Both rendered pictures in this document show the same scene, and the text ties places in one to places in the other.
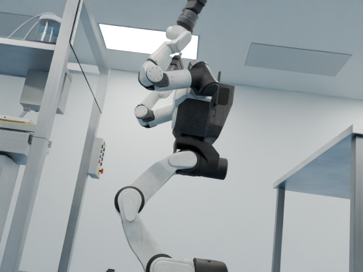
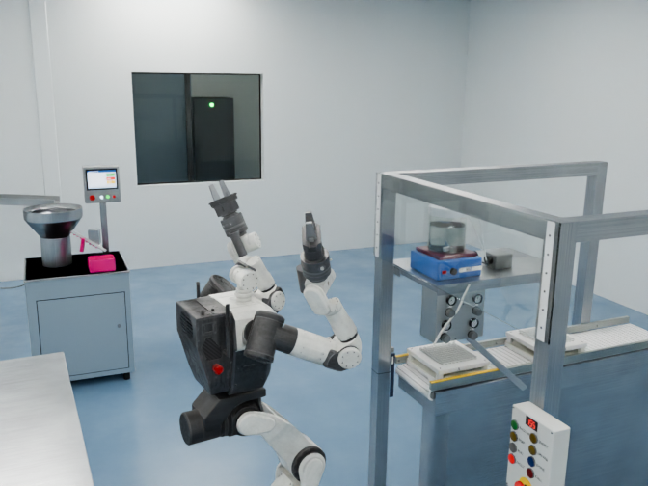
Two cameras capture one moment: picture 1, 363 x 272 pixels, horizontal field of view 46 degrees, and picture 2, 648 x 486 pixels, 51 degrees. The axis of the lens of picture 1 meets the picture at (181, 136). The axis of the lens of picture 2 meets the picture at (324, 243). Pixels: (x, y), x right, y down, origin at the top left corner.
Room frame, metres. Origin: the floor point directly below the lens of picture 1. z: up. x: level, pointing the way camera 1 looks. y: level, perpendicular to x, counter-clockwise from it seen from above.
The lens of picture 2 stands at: (4.26, -0.71, 2.00)
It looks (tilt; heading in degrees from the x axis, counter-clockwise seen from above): 14 degrees down; 155
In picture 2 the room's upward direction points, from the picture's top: 1 degrees clockwise
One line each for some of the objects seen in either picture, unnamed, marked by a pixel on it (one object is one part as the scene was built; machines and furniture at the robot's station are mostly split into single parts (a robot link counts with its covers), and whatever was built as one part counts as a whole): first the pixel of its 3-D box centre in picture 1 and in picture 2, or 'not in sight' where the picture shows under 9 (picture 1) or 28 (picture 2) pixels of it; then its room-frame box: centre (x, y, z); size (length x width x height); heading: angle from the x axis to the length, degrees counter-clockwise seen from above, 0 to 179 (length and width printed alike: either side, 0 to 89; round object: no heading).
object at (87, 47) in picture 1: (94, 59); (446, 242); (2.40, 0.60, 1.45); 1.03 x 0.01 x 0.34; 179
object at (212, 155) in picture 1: (199, 159); (222, 411); (2.12, -0.11, 0.84); 0.28 x 0.13 x 0.18; 96
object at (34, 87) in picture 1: (46, 92); (452, 310); (2.22, 0.78, 1.12); 0.22 x 0.11 x 0.20; 89
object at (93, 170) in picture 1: (97, 158); (536, 457); (2.94, 0.57, 0.95); 0.17 x 0.06 x 0.26; 179
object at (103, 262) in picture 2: not in sight; (101, 263); (-0.17, -0.23, 0.80); 0.16 x 0.12 x 0.09; 88
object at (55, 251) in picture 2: not in sight; (66, 235); (-0.43, -0.42, 0.95); 0.49 x 0.36 x 0.38; 88
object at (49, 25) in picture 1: (50, 33); not in sight; (2.12, 0.80, 1.44); 0.15 x 0.15 x 0.19
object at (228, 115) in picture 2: not in sight; (199, 128); (-2.87, 1.13, 1.43); 1.38 x 0.01 x 1.16; 88
